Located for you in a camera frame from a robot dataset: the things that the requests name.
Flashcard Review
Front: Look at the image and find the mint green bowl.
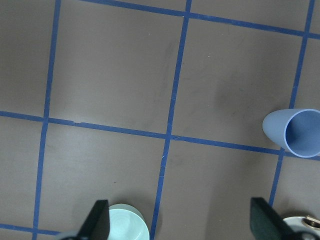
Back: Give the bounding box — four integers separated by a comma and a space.
107, 203, 150, 240

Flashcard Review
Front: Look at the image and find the white plate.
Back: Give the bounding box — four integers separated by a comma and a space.
283, 216, 320, 237

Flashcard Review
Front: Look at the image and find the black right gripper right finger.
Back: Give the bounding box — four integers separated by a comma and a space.
250, 197, 295, 240

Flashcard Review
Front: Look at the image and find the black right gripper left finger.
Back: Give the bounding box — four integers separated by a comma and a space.
76, 199, 110, 240

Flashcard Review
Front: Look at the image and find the blue plastic cup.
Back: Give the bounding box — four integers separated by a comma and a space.
262, 108, 320, 158

